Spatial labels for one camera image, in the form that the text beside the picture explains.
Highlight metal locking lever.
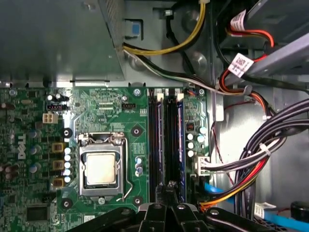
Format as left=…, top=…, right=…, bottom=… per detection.
left=115, top=137, right=133, bottom=203

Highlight metal socket cover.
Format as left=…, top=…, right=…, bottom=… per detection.
left=78, top=141, right=124, bottom=196

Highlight red orange labelled wires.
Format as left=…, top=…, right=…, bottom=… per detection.
left=217, top=9, right=276, bottom=119

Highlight yellow black power wire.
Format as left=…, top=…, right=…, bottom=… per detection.
left=122, top=0, right=208, bottom=56

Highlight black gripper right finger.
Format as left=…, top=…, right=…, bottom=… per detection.
left=168, top=180, right=275, bottom=232

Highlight black white wire bundle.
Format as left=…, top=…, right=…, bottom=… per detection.
left=122, top=48, right=244, bottom=95

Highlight silver CPU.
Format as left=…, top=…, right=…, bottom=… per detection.
left=86, top=153, right=116, bottom=186

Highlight green Dell motherboard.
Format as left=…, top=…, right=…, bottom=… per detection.
left=0, top=86, right=211, bottom=232

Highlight grey power supply unit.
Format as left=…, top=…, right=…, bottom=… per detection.
left=0, top=0, right=126, bottom=83

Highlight white plug grey wires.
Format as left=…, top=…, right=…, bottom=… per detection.
left=194, top=156, right=242, bottom=176

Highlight black cable bundle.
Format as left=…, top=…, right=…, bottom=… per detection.
left=235, top=98, right=309, bottom=219

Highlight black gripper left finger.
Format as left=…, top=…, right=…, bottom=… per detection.
left=65, top=184, right=168, bottom=232

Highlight black open PC case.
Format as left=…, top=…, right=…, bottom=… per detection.
left=0, top=0, right=309, bottom=232

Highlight red orange yellow wires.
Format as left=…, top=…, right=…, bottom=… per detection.
left=199, top=159, right=268, bottom=210

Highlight CPU socket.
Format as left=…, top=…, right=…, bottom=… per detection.
left=76, top=131, right=127, bottom=203

